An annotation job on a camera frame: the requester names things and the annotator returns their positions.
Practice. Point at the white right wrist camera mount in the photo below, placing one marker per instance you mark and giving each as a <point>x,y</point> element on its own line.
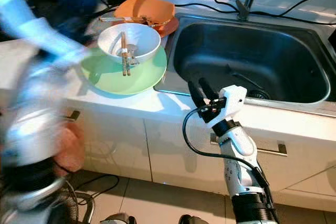
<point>235,98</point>

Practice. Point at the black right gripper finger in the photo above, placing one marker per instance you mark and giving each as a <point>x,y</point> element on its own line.
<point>197,95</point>
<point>208,91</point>

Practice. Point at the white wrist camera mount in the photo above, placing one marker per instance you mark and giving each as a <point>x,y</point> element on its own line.
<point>16,3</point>
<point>235,98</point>

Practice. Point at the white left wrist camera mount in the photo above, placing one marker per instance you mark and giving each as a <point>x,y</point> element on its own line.
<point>16,3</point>

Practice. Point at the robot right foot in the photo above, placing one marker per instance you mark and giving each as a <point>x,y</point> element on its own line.
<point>191,220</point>

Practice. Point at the brown wooden chopstick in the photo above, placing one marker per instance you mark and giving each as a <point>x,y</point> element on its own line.
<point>124,69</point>
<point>128,69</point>

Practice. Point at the green plate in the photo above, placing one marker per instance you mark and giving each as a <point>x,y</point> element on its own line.
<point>121,85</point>

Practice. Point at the white tipped wooden chopstick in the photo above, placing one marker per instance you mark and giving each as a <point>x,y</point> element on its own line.
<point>115,19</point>

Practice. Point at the stainless steel sink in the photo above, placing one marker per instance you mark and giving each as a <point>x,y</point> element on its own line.
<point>257,51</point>

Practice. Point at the white bowl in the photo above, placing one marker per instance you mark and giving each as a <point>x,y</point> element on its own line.
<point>144,38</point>

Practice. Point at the orange bowl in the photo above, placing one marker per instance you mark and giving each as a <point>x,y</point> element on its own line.
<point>142,8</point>

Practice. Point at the red plastic bag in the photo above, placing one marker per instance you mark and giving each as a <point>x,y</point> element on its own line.
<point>71,150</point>

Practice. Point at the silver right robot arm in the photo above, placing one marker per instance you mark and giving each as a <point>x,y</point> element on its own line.
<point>239,145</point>

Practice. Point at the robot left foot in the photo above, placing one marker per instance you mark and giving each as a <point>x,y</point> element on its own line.
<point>118,219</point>

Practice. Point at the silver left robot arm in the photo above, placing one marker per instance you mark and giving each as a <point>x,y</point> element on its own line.
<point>34,124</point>

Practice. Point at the white kitchen cabinet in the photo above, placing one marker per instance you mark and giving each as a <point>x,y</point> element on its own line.
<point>168,145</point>

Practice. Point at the orange plate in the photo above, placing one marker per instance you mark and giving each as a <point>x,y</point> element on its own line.
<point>172,27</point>

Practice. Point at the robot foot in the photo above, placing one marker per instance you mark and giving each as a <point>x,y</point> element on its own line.
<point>118,219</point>
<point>191,220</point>

